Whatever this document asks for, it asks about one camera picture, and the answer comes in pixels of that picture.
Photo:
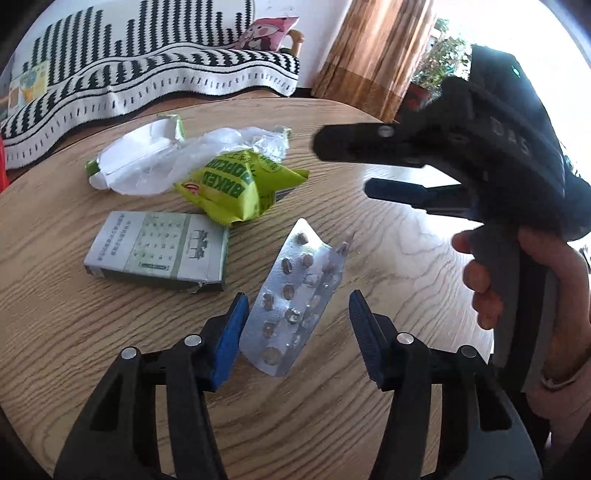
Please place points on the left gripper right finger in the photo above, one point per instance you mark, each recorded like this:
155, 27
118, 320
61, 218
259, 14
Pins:
482, 435

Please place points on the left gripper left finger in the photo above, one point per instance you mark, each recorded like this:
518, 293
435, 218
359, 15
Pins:
114, 436

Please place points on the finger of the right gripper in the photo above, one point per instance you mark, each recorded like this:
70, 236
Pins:
450, 201
364, 143

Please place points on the yellow-green popcorn snack bag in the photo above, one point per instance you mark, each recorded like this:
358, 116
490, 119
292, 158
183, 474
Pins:
239, 186

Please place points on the green cardboard box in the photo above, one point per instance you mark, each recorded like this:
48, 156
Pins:
185, 252

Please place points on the person's right hand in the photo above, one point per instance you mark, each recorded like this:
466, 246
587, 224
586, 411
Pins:
532, 290

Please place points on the brown curtain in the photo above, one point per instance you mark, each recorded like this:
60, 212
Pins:
375, 54

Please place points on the potted green plant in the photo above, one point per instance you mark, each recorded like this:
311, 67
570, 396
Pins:
445, 56

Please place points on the pink cartoon cushion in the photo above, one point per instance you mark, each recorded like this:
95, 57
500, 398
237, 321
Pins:
266, 34

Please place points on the clear plastic bag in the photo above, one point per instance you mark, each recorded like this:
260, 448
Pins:
157, 174

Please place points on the red plastic child chair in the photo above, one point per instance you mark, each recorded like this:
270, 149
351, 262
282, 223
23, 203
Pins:
4, 181

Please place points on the black white striped sofa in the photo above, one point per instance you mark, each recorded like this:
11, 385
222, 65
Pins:
113, 59

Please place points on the children's picture book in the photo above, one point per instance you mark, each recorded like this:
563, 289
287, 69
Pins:
29, 86

